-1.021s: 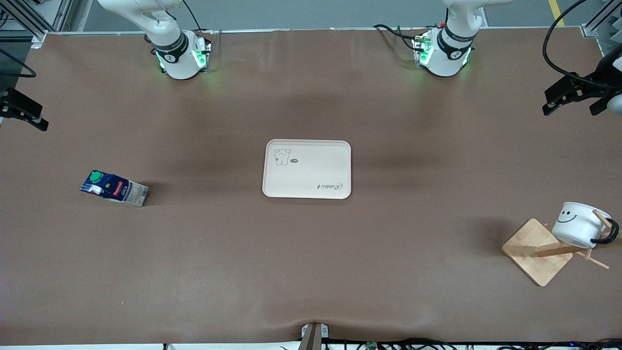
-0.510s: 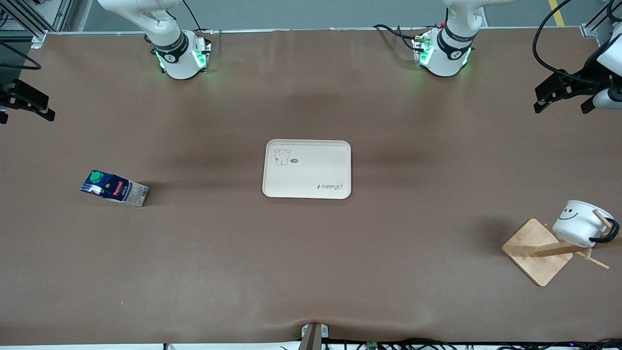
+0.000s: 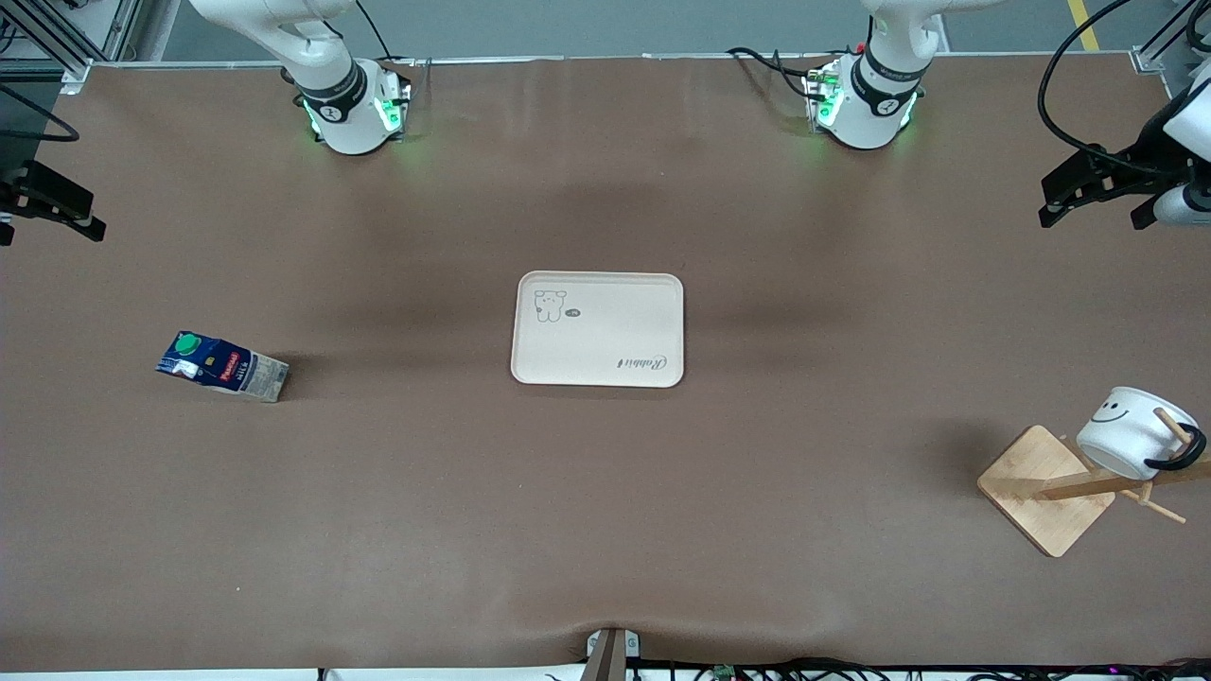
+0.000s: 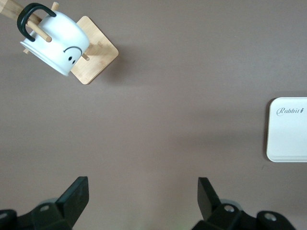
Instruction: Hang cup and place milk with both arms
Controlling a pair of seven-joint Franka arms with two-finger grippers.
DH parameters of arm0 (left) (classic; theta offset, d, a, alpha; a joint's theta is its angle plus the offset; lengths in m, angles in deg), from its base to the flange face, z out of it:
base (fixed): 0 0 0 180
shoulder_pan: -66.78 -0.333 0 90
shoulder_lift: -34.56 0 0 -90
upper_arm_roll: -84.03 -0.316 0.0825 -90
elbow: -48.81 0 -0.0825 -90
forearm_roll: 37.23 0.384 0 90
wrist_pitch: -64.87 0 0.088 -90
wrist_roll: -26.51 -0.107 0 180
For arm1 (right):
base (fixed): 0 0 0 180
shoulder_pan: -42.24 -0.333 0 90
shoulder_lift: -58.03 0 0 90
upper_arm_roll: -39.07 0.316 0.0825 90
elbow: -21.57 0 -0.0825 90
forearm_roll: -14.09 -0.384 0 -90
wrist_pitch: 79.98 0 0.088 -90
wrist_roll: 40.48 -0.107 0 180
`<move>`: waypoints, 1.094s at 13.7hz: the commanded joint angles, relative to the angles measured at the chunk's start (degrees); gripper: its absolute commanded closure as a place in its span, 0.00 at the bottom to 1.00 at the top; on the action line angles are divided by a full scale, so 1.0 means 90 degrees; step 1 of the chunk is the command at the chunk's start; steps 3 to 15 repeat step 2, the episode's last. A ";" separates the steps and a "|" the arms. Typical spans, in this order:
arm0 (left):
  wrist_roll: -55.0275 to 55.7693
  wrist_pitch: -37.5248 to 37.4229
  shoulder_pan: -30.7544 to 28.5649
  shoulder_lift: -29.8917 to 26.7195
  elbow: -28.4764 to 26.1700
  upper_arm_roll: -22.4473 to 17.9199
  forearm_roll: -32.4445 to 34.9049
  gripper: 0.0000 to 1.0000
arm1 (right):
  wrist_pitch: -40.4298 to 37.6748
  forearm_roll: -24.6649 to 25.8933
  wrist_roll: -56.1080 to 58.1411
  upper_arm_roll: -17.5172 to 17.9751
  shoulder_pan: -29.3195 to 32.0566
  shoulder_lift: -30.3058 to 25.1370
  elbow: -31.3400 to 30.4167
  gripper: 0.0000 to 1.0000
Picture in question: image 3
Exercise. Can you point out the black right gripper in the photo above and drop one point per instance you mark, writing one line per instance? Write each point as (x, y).
(11, 189)

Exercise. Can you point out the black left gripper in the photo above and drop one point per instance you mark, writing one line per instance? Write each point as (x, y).
(1142, 161)

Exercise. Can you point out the blue milk carton green cap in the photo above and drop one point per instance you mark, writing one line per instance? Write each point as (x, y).
(227, 367)

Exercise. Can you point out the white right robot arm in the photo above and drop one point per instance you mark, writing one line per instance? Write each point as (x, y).
(341, 104)

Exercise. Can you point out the wooden cup rack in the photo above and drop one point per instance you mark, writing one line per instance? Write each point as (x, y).
(1041, 492)

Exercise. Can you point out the cream rectangular tray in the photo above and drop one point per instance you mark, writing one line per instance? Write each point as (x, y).
(605, 331)

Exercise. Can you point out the aluminium frame corner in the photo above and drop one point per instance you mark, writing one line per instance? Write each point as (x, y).
(74, 74)
(1149, 59)

